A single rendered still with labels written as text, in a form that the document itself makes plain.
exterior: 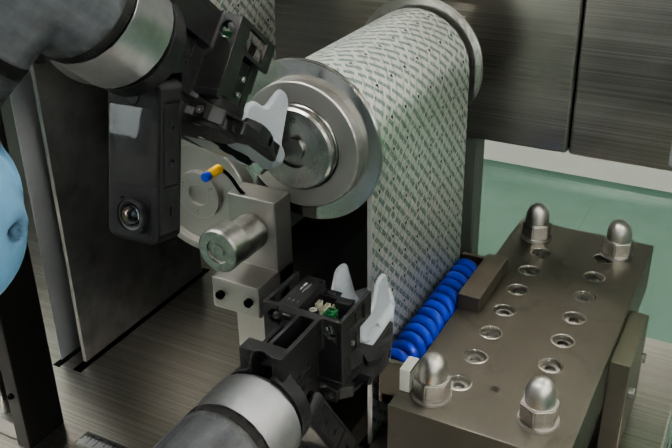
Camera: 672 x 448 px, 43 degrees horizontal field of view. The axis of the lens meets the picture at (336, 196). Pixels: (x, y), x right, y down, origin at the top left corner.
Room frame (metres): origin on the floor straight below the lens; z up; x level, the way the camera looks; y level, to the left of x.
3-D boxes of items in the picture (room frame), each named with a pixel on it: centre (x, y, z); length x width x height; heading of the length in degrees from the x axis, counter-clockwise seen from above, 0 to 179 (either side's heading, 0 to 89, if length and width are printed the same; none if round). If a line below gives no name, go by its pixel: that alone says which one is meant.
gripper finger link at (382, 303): (0.64, -0.04, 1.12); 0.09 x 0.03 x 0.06; 150
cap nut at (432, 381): (0.62, -0.08, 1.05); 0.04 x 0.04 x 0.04
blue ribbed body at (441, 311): (0.75, -0.10, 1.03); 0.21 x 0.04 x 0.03; 151
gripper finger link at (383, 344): (0.60, -0.02, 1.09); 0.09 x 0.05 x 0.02; 150
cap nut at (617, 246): (0.86, -0.32, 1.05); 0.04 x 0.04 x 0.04
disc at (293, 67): (0.69, 0.03, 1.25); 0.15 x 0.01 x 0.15; 61
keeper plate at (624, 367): (0.71, -0.30, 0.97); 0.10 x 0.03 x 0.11; 151
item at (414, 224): (0.77, -0.09, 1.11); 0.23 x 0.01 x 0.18; 151
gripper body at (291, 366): (0.55, 0.03, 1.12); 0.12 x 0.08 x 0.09; 151
